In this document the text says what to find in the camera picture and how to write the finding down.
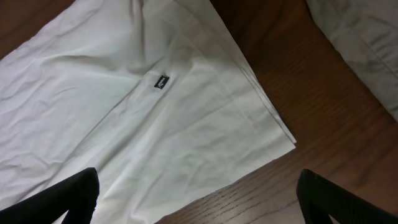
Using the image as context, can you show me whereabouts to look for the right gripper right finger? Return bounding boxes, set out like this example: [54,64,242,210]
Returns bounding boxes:
[296,169,397,224]

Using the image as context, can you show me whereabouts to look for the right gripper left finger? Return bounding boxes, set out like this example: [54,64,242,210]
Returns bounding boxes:
[1,167,100,224]

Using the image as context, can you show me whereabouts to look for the white t-shirt black logo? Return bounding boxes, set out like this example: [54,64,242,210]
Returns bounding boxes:
[1,0,295,223]

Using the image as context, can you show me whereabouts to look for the beige khaki shorts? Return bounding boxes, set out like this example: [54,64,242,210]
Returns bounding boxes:
[306,0,397,118]

